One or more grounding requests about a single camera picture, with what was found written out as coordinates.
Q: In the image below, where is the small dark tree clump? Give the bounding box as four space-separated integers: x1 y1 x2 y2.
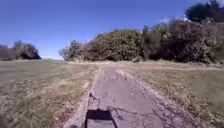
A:
0 40 43 62

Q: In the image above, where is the dry grass field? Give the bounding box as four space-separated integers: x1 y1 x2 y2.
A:
0 58 102 128

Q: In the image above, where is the row of green bushy trees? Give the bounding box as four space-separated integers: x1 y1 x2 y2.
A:
58 0 224 65

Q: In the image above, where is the dry grass verge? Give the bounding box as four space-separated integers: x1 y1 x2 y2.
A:
112 59 224 128

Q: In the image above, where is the grey asphalt path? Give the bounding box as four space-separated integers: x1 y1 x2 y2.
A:
63 64 208 128

